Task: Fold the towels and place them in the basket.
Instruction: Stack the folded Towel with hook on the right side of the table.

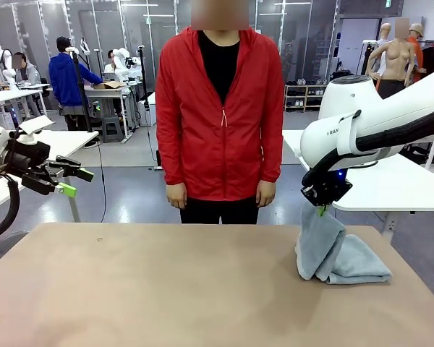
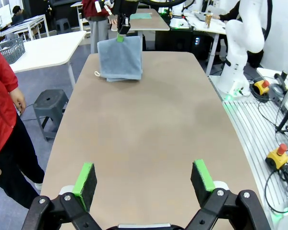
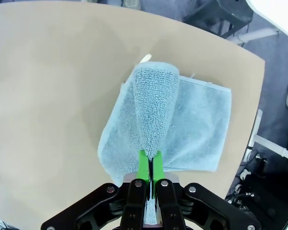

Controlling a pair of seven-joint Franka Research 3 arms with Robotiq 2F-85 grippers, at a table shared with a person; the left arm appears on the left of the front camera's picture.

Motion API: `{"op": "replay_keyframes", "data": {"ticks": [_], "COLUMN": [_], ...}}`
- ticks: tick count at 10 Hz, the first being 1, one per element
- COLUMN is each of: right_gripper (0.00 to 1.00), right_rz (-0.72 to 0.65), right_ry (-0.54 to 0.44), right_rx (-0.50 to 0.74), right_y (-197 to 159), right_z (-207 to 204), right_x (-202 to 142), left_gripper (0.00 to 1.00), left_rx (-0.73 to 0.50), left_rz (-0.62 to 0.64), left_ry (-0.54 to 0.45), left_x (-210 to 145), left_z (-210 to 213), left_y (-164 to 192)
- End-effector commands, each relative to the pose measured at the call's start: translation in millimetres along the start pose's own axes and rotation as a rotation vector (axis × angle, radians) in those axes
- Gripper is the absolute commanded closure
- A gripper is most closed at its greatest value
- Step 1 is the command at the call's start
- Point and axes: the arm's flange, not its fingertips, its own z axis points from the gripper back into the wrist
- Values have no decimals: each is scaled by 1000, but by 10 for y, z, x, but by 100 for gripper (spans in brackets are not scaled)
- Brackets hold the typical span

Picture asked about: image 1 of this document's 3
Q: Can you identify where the bare tan mannequin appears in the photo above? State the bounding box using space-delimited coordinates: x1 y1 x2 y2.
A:
367 17 420 99

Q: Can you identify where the red-sleeved left forearm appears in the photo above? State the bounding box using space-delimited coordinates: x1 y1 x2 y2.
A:
257 133 284 184

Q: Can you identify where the open cardboard box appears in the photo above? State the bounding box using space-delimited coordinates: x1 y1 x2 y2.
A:
93 80 126 90

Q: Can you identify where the black shelf cart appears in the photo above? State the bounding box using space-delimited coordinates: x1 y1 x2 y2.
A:
399 142 434 164

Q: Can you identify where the person in blue hoodie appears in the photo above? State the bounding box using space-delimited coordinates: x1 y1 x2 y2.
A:
48 35 103 132

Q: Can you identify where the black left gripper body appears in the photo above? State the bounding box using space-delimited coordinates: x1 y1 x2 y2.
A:
9 142 51 174

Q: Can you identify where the white computer case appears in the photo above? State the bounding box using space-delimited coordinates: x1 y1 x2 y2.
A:
137 100 158 127

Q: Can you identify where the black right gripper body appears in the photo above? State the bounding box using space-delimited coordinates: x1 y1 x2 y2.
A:
300 169 354 207

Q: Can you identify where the seated person in white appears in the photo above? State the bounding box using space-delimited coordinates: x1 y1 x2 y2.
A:
103 49 119 75

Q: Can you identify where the black right arm cable sleeve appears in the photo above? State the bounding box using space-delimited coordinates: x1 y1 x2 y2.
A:
302 104 434 187

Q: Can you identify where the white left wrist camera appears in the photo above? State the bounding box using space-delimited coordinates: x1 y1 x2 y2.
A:
9 116 56 145

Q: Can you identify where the person's left hand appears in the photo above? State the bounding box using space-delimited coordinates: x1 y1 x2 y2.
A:
255 180 278 209

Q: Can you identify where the black luggage bag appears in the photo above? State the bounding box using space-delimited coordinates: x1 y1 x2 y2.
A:
328 70 356 82

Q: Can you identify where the grey towel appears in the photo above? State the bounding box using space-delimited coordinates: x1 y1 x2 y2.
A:
312 234 393 286
294 205 347 281

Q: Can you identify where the person in red jacket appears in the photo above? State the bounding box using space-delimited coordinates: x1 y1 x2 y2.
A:
155 0 285 225

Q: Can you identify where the seated person in grey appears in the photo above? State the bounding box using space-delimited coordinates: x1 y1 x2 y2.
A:
13 51 46 116

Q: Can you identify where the wooden shoe shelf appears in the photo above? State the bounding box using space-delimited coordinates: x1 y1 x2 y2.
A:
284 83 329 113

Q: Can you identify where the red-sleeved right forearm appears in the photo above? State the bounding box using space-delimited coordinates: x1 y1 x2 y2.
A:
156 133 187 186

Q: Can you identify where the person's right hand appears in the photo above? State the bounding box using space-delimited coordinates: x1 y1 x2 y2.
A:
166 182 187 210

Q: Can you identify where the grey step stool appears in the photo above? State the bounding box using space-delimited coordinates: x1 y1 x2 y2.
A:
101 116 125 144

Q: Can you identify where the long white desk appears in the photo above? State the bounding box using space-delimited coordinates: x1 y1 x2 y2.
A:
0 88 56 130

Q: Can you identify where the pale mannequin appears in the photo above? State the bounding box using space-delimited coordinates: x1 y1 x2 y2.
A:
368 23 393 82

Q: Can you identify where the white side table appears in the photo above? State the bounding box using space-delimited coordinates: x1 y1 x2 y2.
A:
281 129 434 234

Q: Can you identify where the grey workbench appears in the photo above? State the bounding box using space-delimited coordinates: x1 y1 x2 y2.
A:
46 85 135 142

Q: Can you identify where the black camera stand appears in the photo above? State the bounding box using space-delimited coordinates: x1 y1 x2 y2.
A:
64 46 95 133
137 45 150 111

